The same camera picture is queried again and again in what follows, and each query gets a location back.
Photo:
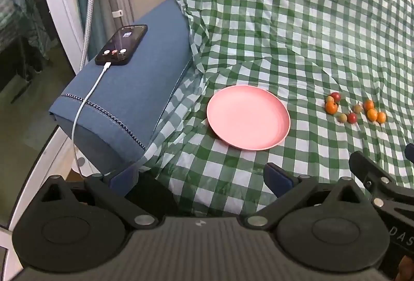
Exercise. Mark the black smartphone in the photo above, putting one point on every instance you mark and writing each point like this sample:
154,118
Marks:
122,44

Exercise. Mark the person's right hand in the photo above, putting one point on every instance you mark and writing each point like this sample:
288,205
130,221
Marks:
407,268

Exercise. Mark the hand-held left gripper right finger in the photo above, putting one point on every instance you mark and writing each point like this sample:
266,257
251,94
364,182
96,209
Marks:
275,178

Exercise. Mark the small green fruit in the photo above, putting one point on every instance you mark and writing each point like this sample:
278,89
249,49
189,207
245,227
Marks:
342,118

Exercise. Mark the small tan fruit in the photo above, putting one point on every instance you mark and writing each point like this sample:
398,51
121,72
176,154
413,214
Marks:
357,108

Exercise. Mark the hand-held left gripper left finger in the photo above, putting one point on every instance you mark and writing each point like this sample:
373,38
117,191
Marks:
124,180

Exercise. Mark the blue cushion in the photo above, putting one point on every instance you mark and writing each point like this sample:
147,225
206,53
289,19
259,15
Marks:
129,96

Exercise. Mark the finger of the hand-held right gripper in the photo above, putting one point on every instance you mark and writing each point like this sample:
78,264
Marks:
410,152
368,167

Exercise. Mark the small orange fruit with stem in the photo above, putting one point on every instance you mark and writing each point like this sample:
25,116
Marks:
331,108

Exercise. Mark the pink plate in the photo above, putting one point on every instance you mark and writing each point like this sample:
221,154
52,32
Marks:
248,117

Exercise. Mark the green checked tablecloth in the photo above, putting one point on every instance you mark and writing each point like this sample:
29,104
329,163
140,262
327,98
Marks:
291,25

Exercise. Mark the small red fruit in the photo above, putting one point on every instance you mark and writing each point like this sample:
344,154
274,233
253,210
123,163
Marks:
352,118
336,95

